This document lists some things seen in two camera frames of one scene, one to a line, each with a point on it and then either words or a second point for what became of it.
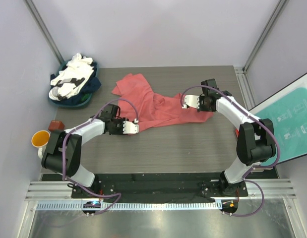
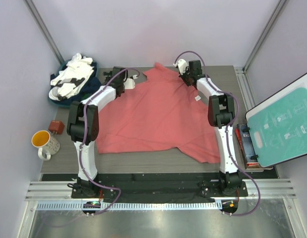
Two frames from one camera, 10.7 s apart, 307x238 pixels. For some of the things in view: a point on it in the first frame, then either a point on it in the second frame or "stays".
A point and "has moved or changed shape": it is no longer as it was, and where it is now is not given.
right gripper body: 203,107 → 186,76
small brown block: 56,125 stays
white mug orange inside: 40,139 stays
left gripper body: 117,128 → 123,87
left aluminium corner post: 35,13 stays
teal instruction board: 289,110 stays
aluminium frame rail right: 245,87 stays
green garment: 85,97 stays
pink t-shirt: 136,101 has moved or changed shape
